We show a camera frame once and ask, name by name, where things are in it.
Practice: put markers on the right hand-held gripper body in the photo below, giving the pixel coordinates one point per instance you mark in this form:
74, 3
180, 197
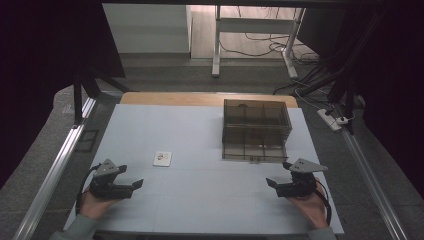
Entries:
299, 186

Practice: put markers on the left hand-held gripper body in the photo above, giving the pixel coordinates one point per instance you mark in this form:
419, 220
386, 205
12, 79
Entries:
108, 190

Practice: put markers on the small white card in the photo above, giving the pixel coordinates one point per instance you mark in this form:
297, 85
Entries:
162, 158

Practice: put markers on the smoky transparent drawer box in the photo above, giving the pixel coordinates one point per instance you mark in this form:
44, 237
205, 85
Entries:
256, 130

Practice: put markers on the person's left hand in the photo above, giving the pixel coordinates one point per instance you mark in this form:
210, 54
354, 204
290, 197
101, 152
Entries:
95, 206

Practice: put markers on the person's right hand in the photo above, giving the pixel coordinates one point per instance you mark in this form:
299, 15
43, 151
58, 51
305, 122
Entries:
310, 209

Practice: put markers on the dark floor plate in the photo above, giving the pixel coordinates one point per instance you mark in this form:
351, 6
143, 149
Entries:
87, 140

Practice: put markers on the white power strip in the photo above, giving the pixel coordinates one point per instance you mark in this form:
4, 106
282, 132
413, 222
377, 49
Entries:
328, 119

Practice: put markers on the white table mat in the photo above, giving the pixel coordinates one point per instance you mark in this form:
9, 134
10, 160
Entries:
200, 200

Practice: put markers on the white plug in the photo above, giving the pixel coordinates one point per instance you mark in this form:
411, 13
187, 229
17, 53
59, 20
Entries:
342, 120

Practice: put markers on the wooden table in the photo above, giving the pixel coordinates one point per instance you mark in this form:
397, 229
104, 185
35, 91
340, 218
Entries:
173, 99

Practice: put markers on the dark curtain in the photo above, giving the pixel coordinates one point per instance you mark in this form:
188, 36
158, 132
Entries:
43, 66
393, 83

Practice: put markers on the white cabinet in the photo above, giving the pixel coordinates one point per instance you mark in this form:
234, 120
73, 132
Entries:
150, 30

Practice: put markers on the aluminium rail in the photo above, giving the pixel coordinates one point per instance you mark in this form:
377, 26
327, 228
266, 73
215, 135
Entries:
370, 180
50, 181

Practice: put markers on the white desk frame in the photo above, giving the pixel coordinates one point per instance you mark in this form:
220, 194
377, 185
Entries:
253, 25

